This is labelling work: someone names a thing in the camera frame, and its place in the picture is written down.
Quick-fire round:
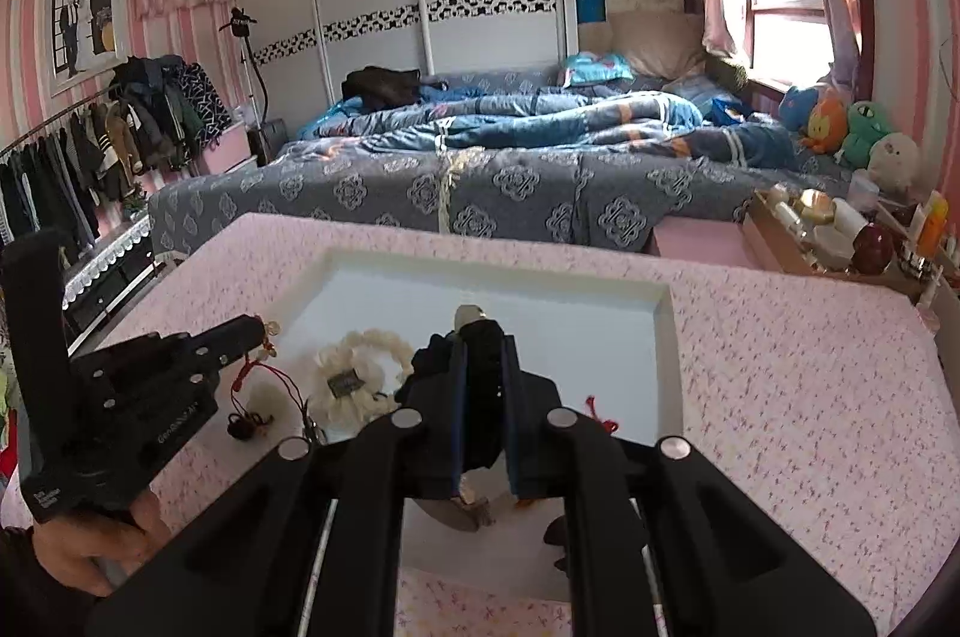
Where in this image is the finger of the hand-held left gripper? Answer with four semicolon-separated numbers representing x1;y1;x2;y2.
71;315;269;410

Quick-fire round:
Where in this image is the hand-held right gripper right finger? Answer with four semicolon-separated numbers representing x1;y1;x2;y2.
499;337;880;637

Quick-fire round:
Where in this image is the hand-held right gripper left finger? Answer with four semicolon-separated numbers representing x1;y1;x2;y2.
86;337;470;637

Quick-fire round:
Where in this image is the red cord beaded bracelet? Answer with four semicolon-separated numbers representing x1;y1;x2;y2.
231;319;302;399

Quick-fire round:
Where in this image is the white scrunchie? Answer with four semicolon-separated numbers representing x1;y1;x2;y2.
310;328;416;436

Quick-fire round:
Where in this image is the red cord amber pendant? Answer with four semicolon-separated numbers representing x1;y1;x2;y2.
583;394;620;438

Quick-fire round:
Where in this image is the black scrunchie with metal bead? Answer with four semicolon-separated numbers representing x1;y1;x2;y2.
394;304;523;470

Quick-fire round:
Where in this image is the white shallow tray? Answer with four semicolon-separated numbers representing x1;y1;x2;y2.
298;246;686;599

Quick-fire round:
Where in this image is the person's left forearm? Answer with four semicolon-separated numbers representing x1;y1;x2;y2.
0;523;102;637

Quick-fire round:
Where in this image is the person's left hand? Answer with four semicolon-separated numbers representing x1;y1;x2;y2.
31;491;170;597

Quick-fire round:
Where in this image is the white lace shelf cover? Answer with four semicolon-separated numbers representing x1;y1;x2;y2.
59;215;155;309

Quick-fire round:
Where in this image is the clothes rack with clothes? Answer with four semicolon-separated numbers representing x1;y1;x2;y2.
0;55;235;249

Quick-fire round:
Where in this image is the bed with grey patterned sheet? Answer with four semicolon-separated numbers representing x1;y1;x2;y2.
148;70;857;257

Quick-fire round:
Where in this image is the garment steamer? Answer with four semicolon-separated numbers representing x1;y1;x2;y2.
219;5;287;167

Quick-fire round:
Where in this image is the wooden cosmetics tray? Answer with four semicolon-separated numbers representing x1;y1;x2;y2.
741;185;925;302

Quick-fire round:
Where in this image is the black bag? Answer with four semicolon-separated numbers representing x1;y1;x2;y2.
340;65;425;110

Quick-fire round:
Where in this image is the red round jar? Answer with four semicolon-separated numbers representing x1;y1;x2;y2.
850;223;896;276

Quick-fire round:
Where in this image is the orange bottle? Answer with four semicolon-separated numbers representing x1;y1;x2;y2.
918;190;950;261

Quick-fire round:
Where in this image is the blue quilt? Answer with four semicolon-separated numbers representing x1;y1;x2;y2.
298;73;797;171

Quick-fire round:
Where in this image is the white plush toy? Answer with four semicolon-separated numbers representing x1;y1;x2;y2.
869;131;923;192

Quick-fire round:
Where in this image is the orange plush toy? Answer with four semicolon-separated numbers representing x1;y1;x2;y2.
802;88;849;155

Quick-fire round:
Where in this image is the blue plush toy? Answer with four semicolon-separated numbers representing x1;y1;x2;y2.
778;80;827;133

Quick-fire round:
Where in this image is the green plush toy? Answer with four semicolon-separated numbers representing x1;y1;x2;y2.
835;100;898;166

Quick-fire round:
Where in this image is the blue floral pillow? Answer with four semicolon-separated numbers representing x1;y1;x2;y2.
558;52;635;92

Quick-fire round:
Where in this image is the beige pillow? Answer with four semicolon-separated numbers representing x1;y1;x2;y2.
610;11;710;80

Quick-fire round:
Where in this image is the framed couple wall poster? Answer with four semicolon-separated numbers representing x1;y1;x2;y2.
40;0;129;99

